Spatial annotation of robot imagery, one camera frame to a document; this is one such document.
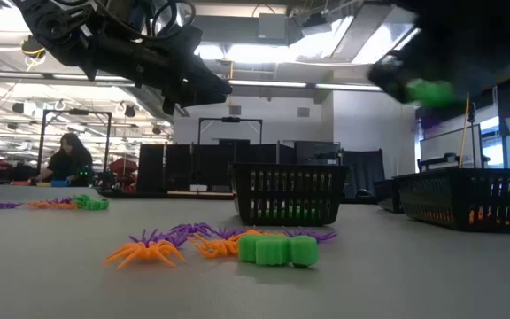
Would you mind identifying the black tripod stand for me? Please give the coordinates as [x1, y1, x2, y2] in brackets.
[466, 102, 478, 170]

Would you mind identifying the black metal rig frame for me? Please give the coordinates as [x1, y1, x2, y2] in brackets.
[197, 116, 264, 147]
[36, 108, 113, 179]

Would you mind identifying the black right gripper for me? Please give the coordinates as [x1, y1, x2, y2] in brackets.
[367, 0, 504, 104]

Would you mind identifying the person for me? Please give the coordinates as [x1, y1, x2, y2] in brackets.
[33, 131, 96, 187]

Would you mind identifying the neighbouring work table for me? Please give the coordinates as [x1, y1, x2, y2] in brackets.
[97, 189, 236, 200]

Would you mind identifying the black ceiling cable reel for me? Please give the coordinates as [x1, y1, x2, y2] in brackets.
[19, 34, 50, 61]

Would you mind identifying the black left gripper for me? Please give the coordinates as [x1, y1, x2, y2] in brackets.
[81, 26, 233, 115]

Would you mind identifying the yellow hanging cable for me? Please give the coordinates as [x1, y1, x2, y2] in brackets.
[457, 92, 472, 170]

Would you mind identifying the grey table mat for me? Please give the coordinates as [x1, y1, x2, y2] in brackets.
[0, 175, 510, 319]

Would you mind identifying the long ceiling light bar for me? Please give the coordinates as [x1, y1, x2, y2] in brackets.
[0, 69, 384, 94]

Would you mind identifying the black slotted plastic basket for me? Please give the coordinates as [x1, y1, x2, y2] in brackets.
[229, 161, 350, 227]
[373, 167, 510, 235]

